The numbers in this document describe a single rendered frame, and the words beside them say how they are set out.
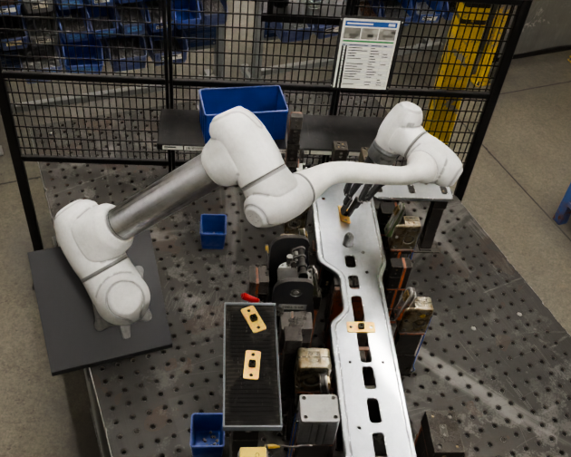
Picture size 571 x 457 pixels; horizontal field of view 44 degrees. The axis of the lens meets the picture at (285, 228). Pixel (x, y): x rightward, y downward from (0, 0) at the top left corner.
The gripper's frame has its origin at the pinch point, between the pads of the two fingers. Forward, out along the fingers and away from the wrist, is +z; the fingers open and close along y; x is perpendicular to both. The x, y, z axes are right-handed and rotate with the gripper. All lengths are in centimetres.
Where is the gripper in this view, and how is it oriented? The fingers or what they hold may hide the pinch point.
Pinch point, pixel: (349, 206)
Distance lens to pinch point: 237.8
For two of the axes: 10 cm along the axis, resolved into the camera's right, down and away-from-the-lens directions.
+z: -4.1, 7.1, 5.8
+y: 9.1, 2.6, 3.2
